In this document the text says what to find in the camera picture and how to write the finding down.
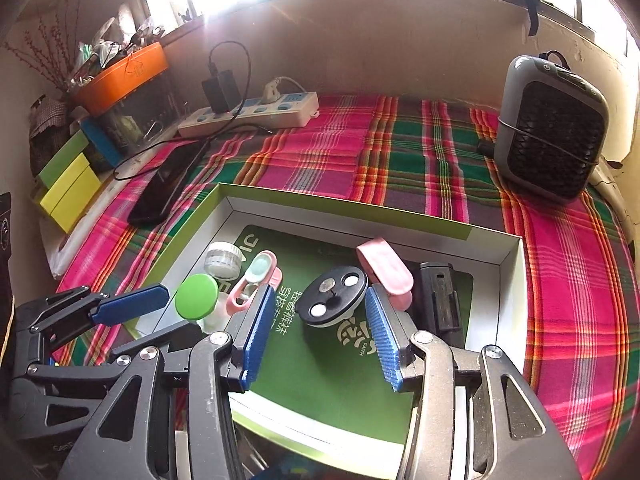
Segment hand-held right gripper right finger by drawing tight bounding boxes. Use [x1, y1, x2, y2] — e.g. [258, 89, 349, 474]
[365, 287, 583, 480]

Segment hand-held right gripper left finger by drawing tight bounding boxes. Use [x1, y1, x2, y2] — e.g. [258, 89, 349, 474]
[57, 282, 276, 480]

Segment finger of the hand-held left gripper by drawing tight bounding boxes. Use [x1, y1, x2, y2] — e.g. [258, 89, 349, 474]
[27, 322, 203, 433]
[15, 283, 170, 346]

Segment pink clip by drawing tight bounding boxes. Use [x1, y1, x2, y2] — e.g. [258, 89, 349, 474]
[226, 250, 285, 317]

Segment green-topped white stand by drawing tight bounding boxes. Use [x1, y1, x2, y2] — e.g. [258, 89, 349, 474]
[175, 272, 231, 333]

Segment round black white disc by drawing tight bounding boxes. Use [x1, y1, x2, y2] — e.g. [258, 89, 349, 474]
[303, 266, 370, 330]

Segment green cardboard box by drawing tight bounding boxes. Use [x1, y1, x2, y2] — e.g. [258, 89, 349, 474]
[122, 182, 526, 476]

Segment black device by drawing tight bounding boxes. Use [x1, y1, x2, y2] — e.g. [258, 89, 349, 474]
[417, 261, 463, 348]

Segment white round jar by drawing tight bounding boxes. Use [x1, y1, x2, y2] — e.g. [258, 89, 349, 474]
[204, 241, 243, 282]

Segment white board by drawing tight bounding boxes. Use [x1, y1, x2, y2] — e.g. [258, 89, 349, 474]
[39, 150, 151, 281]

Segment black phone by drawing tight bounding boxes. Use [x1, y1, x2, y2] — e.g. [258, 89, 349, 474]
[127, 142, 208, 226]

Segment yellow box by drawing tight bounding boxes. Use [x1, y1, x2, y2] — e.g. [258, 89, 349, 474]
[39, 152, 103, 235]

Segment light green box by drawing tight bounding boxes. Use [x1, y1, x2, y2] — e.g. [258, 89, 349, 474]
[37, 130, 91, 188]

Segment blue box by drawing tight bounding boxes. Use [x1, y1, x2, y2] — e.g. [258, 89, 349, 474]
[80, 115, 126, 168]

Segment plaid blanket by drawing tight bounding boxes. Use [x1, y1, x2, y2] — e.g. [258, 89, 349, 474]
[55, 92, 640, 480]

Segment checked cloth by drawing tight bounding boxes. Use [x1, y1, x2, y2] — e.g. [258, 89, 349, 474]
[27, 95, 71, 176]

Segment white power strip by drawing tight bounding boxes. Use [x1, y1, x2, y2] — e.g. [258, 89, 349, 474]
[177, 91, 321, 138]

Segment orange tray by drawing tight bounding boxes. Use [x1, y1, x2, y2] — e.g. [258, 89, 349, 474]
[67, 41, 170, 116]

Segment white plug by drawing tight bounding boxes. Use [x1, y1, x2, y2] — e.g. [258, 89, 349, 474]
[262, 76, 301, 103]

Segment orange storage bin with clutter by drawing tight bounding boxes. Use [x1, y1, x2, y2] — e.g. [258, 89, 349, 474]
[65, 2, 166, 91]

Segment dried red flower branches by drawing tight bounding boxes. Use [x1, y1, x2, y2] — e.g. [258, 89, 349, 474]
[2, 0, 88, 93]

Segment grey desktop heater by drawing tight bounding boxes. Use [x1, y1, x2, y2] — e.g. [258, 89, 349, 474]
[492, 50, 611, 206]

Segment black clamp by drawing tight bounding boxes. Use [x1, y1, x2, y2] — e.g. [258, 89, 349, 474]
[520, 0, 561, 36]

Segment black power adapter with cable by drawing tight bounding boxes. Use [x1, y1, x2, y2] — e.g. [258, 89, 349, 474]
[114, 41, 273, 182]

